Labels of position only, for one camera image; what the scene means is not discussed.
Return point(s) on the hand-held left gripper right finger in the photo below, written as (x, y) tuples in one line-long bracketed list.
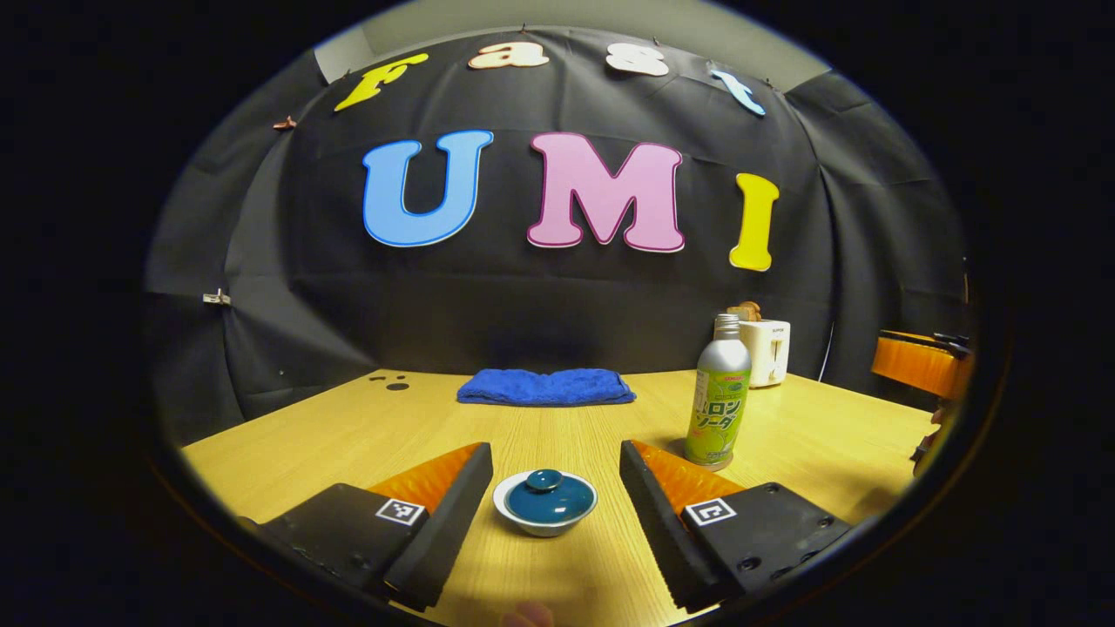
[(658, 522)]

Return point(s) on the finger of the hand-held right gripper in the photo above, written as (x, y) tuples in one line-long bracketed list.
[(919, 361)]

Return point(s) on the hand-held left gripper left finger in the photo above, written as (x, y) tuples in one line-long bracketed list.
[(446, 522)]

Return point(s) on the blue teacup lid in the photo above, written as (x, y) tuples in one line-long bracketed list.
[(549, 498)]

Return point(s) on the silver green water bottle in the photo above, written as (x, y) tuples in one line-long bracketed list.
[(719, 392)]

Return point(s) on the white toaster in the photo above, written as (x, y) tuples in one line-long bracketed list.
[(771, 353)]

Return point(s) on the blue folded towel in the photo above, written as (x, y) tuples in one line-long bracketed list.
[(544, 387)]

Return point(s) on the bread slice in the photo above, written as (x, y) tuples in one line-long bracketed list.
[(746, 311)]

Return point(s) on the black backdrop cloth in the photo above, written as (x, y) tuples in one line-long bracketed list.
[(523, 305)]

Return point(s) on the white metal clip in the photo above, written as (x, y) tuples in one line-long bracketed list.
[(217, 298)]

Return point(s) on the red clip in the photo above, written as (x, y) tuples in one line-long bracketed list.
[(285, 124)]

